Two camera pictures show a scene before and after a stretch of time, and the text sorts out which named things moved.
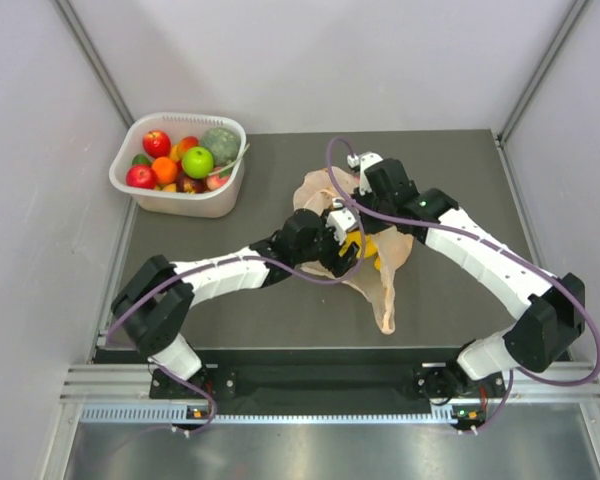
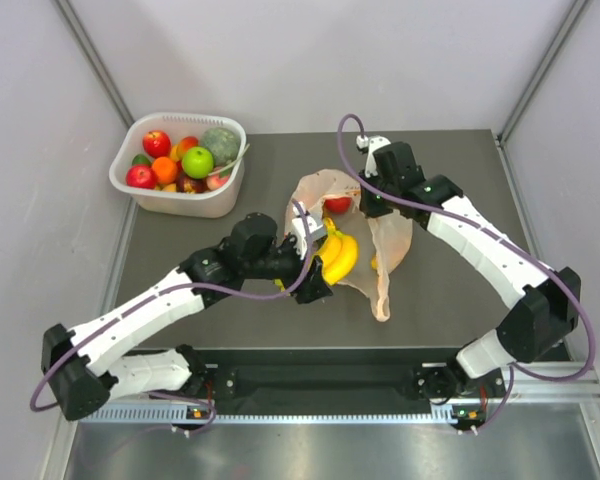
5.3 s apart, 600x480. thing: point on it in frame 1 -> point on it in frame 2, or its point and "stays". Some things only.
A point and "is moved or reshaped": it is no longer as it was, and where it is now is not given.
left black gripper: [338, 265] -> [313, 286]
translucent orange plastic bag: [320, 189] stays
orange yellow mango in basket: [177, 151] stays
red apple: [141, 177] stays
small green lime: [141, 159] stays
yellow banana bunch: [355, 236] is moved or reshaped
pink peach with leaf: [214, 182] stays
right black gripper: [369, 226] -> [369, 209]
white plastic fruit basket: [215, 203] stays
